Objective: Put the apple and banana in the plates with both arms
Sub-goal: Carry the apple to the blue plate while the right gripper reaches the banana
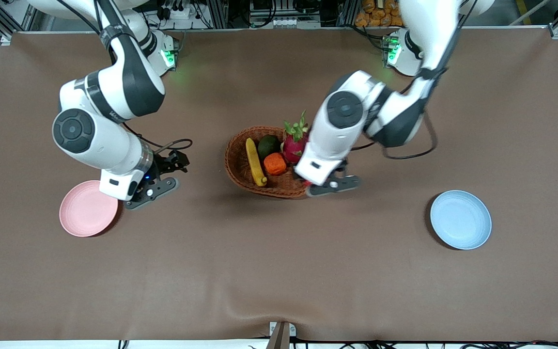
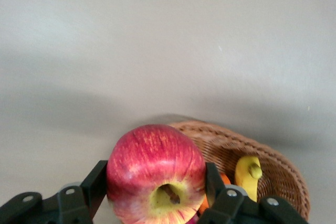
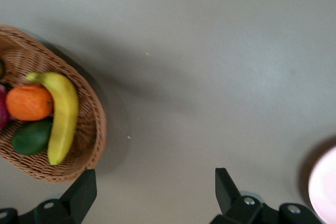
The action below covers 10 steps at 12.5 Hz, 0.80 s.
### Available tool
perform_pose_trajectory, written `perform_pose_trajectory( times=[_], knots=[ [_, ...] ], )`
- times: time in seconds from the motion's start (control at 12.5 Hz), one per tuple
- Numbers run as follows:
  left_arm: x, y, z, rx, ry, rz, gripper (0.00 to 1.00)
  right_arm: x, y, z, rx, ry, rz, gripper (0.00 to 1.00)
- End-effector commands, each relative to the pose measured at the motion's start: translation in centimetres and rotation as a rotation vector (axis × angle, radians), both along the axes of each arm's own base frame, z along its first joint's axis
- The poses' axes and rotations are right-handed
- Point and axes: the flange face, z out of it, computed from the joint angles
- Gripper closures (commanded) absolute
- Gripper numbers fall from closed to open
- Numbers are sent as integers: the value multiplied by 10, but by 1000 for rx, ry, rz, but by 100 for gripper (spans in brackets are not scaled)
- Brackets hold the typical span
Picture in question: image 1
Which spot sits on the brown table cloth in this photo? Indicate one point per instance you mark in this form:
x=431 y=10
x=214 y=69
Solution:
x=279 y=271

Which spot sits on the white electronics box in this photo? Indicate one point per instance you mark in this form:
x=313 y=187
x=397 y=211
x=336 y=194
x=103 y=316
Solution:
x=284 y=20

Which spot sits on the pink plate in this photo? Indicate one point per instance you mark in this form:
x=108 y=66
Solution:
x=85 y=211

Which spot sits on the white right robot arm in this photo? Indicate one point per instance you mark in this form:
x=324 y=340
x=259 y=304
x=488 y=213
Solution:
x=129 y=82

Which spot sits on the metal camera bracket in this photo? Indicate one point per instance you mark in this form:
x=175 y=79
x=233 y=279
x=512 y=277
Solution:
x=281 y=334

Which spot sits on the bag of orange snacks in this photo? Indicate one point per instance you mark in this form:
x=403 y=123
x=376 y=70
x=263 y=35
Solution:
x=380 y=14

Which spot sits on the dark green avocado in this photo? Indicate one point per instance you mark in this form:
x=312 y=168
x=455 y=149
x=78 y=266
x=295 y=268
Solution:
x=269 y=146

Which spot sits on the brown wicker basket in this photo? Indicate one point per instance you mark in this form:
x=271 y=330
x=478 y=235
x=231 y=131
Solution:
x=240 y=167

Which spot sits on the orange fruit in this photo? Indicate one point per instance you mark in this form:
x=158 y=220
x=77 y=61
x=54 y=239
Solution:
x=274 y=164

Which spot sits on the yellow banana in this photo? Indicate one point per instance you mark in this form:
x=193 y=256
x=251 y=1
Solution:
x=255 y=162

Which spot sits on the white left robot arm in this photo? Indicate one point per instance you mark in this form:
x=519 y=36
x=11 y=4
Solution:
x=342 y=126

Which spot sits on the white power strip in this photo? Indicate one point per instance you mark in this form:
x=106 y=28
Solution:
x=179 y=10

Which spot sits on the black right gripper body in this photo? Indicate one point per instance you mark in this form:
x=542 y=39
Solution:
x=163 y=165

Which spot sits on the pink dragon fruit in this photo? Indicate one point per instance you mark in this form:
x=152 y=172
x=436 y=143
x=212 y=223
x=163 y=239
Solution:
x=293 y=148

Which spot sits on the light blue plate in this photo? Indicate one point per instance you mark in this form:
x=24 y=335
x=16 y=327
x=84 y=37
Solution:
x=460 y=219

